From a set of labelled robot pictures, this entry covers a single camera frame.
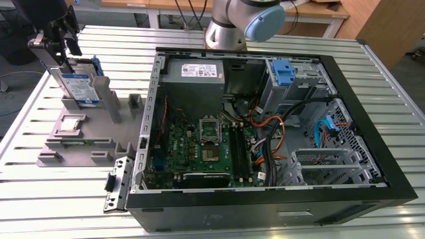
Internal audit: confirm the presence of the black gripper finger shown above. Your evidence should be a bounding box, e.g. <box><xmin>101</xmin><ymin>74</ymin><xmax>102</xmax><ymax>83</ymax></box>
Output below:
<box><xmin>65</xmin><ymin>4</ymin><xmax>82</xmax><ymax>57</ymax></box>
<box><xmin>28</xmin><ymin>29</ymin><xmax>73</xmax><ymax>73</ymax></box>

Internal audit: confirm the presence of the hard disk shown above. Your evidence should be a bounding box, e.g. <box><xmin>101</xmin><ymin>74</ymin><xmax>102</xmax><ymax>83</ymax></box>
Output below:
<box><xmin>38</xmin><ymin>56</ymin><xmax>105</xmax><ymax>108</ymax></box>

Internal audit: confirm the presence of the blue data wire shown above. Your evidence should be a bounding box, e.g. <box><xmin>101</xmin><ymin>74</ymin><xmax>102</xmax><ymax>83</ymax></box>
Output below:
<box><xmin>313</xmin><ymin>116</ymin><xmax>338</xmax><ymax>150</ymax></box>

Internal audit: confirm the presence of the disk power wire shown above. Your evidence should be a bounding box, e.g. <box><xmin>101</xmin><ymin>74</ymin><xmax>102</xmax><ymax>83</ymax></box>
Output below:
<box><xmin>323</xmin><ymin>121</ymin><xmax>353</xmax><ymax>140</ymax></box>

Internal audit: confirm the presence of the black bin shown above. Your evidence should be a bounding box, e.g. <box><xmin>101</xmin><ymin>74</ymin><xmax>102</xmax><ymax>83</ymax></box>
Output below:
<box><xmin>0</xmin><ymin>7</ymin><xmax>38</xmax><ymax>65</ymax></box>

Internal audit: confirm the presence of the wooden top desk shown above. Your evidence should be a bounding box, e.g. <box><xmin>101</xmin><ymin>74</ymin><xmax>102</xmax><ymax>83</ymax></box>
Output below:
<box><xmin>75</xmin><ymin>0</ymin><xmax>213</xmax><ymax>28</ymax></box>
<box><xmin>285</xmin><ymin>0</ymin><xmax>351</xmax><ymax>38</ymax></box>

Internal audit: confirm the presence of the grey parts rack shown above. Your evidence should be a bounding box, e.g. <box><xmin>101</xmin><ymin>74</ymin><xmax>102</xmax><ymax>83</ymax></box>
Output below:
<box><xmin>34</xmin><ymin>76</ymin><xmax>149</xmax><ymax>168</ymax></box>

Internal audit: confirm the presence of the green RAM stick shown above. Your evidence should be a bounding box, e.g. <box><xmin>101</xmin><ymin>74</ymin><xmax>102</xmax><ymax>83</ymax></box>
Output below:
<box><xmin>61</xmin><ymin>139</ymin><xmax>97</xmax><ymax>146</ymax></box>

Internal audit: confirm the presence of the grey power supply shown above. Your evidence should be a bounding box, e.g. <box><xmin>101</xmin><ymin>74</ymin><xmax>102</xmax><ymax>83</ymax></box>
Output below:
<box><xmin>163</xmin><ymin>58</ymin><xmax>226</xmax><ymax>120</ymax></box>

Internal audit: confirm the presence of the metal socket cover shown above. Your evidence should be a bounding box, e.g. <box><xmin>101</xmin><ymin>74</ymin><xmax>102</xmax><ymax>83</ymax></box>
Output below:
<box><xmin>198</xmin><ymin>116</ymin><xmax>222</xmax><ymax>145</ymax></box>

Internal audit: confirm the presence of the green motherboard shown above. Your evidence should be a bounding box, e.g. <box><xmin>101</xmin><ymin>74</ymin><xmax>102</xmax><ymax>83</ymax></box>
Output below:
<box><xmin>145</xmin><ymin>117</ymin><xmax>266</xmax><ymax>189</ymax></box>

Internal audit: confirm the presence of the CPU socket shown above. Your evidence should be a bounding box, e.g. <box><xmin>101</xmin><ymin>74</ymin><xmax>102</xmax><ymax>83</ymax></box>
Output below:
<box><xmin>201</xmin><ymin>145</ymin><xmax>222</xmax><ymax>162</ymax></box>

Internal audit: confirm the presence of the blue plastic drive latch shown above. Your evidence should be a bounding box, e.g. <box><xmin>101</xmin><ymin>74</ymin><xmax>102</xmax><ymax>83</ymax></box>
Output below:
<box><xmin>270</xmin><ymin>59</ymin><xmax>295</xmax><ymax>87</ymax></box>

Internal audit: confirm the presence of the grey metal drive cage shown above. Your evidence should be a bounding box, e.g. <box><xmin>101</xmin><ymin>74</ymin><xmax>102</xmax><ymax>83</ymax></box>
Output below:
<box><xmin>258</xmin><ymin>58</ymin><xmax>335</xmax><ymax>125</ymax></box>

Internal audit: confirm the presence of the black RAM slot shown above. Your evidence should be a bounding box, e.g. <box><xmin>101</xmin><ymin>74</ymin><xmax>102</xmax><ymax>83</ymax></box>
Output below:
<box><xmin>230</xmin><ymin>123</ymin><xmax>245</xmax><ymax>182</ymax></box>

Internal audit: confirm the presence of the black graphics card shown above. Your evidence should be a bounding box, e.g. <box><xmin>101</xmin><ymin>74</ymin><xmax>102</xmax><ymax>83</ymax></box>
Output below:
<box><xmin>171</xmin><ymin>171</ymin><xmax>231</xmax><ymax>189</ymax></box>

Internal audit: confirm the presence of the black PC case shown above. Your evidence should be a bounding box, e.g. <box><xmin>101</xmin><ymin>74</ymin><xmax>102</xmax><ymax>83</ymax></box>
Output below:
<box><xmin>125</xmin><ymin>46</ymin><xmax>418</xmax><ymax>234</ymax></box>

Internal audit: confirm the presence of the wooden cabinet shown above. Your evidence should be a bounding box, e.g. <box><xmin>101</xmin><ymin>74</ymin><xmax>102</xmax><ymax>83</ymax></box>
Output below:
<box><xmin>357</xmin><ymin>0</ymin><xmax>425</xmax><ymax>70</ymax></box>

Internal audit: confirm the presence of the office chair base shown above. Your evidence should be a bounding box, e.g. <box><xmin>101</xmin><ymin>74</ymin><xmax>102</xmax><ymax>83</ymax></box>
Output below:
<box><xmin>406</xmin><ymin>46</ymin><xmax>425</xmax><ymax>60</ymax></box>

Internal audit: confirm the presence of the red twisted wire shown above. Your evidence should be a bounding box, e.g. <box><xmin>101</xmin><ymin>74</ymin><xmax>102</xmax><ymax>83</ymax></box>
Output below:
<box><xmin>158</xmin><ymin>96</ymin><xmax>170</xmax><ymax>150</ymax></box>

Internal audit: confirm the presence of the grey card retention bracket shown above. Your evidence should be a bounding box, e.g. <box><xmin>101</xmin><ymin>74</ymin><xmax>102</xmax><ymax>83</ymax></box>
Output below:
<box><xmin>102</xmin><ymin>155</ymin><xmax>134</xmax><ymax>214</ymax></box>

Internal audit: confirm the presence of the orange power wire bundle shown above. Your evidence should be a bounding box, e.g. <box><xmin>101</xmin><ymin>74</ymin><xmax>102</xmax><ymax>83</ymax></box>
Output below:
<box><xmin>249</xmin><ymin>115</ymin><xmax>287</xmax><ymax>165</ymax></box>

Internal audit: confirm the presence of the black cable bundle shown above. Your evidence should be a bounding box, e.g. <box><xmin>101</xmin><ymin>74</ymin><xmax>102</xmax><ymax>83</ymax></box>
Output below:
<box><xmin>265</xmin><ymin>98</ymin><xmax>334</xmax><ymax>187</ymax></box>

